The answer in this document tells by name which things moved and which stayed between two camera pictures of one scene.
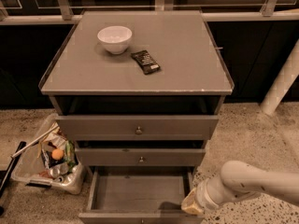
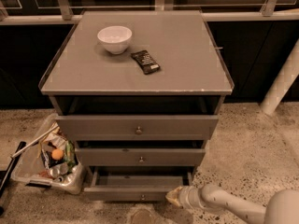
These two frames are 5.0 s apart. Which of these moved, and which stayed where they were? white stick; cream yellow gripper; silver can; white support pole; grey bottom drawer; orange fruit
Moved: cream yellow gripper; grey bottom drawer
Stayed: white stick; white support pole; silver can; orange fruit
